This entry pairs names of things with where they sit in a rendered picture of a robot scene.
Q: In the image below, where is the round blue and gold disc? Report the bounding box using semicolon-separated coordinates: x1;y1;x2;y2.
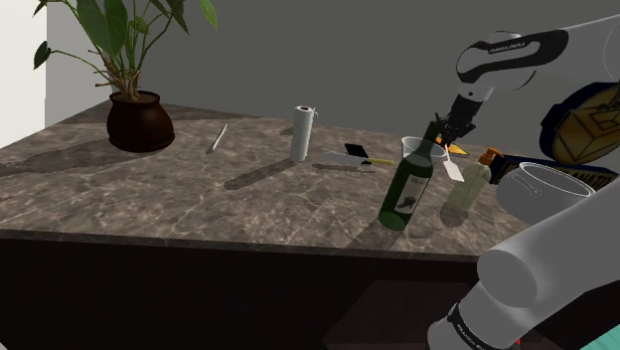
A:
539;81;620;166

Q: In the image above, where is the green wine bottle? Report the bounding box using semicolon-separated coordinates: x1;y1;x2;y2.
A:
378;120;435;233

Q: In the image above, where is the small black flat block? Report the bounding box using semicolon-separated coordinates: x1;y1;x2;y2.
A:
344;142;370;159

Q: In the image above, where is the grey knife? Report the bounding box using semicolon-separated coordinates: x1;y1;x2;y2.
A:
205;123;230;156

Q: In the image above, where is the pale soap bottle orange pump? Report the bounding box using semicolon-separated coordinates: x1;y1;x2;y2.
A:
439;146;506;229

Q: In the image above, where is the white spatula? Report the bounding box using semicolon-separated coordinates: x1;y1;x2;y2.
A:
442;145;466;183

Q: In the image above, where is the white paper towel roll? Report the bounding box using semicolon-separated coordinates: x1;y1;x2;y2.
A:
289;104;319;163

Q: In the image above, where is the potted plant in dark pot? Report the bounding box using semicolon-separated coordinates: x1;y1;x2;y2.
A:
32;0;220;154

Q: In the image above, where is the grey blade with yellow handle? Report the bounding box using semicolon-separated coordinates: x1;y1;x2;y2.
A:
319;150;396;169

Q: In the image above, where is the clear plastic cup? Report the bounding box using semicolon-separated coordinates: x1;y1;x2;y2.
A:
400;136;447;165

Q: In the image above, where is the grey cooking pot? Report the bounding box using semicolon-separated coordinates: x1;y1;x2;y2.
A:
495;162;596;227

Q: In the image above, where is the orange yellow wedge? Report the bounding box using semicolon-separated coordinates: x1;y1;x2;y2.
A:
435;136;471;157

